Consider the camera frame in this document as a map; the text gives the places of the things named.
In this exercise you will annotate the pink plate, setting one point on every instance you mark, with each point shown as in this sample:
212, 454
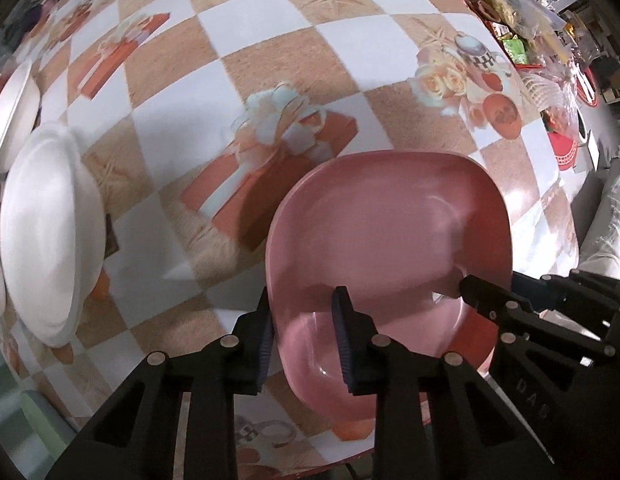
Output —
389, 230

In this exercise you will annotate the white fleece cloth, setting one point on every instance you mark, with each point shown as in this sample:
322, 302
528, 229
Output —
607, 225

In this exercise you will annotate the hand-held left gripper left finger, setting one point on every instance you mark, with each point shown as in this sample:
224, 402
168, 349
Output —
264, 355

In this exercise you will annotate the green snack packet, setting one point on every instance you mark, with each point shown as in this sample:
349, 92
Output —
517, 51

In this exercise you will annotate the pile of snack packets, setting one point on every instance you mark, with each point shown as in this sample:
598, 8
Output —
529, 5

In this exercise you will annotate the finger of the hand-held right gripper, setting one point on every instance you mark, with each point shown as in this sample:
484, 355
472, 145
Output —
482, 295
554, 287

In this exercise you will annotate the large white plate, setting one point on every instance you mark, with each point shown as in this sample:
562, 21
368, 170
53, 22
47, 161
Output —
45, 230

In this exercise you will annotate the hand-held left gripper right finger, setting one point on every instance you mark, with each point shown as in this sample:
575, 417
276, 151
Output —
342, 345

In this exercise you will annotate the pale green padded seat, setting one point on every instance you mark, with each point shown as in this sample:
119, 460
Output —
25, 410

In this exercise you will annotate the checkered printed tablecloth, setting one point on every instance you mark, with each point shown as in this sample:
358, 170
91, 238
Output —
300, 50

